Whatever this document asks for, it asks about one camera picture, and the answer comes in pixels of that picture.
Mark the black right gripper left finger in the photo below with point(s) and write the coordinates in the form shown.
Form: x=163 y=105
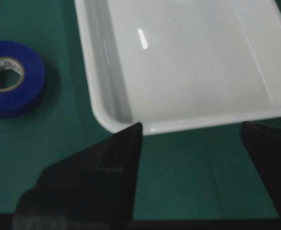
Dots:
x=93 y=189

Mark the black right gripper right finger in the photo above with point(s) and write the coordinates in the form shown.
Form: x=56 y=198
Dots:
x=263 y=144

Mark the blue tape roll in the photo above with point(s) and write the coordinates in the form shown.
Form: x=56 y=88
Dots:
x=22 y=79

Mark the white plastic tray case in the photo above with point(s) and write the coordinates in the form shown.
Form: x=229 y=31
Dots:
x=181 y=64

